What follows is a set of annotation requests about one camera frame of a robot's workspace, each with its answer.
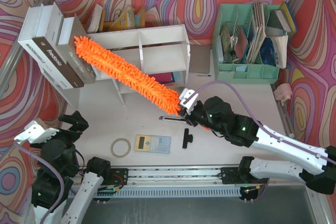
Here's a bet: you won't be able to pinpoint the black clip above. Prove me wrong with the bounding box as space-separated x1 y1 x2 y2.
182 128 193 149

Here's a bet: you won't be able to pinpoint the clear tape roll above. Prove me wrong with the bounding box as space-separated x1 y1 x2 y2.
110 138 131 158

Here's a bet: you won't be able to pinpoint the orange microfiber duster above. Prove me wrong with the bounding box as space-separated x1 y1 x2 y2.
74 36 181 115

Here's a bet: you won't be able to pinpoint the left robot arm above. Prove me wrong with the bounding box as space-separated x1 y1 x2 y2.
28 111 111 223

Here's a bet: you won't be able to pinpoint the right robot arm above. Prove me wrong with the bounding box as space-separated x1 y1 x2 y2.
179 97 335 195

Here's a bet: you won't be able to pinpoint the white wooden bookshelf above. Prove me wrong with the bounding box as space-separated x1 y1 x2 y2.
89 24 190 92

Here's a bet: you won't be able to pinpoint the white side shelf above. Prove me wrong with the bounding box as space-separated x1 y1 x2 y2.
38 64 88 110

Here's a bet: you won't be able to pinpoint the stack of coloured paper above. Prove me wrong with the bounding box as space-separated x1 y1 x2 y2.
153 71 182 84

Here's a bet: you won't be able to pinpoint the beige blue calculator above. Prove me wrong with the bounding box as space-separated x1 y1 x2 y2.
134 135 171 154

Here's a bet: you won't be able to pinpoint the pink pig figurine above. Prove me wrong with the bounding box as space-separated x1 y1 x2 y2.
274 83 292 106

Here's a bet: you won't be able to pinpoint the mint green desk organizer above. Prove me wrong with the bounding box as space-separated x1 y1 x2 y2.
212 3 279 84

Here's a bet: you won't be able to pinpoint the grey book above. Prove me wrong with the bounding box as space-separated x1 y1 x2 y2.
56 16 96 84

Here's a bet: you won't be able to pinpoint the white book Mademoiselle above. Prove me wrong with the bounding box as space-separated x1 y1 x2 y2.
18 4 72 89

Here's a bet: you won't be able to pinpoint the brown book Fredonia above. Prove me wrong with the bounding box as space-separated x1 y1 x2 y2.
36 3 84 88

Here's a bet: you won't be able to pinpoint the books behind shelf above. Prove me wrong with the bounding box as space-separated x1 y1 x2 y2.
85 4 145 34

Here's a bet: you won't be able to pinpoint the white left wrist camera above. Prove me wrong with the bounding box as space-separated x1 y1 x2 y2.
14 118 59 144

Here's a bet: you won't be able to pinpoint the aluminium mounting rail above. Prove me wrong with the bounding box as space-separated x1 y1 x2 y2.
31 166 320 188

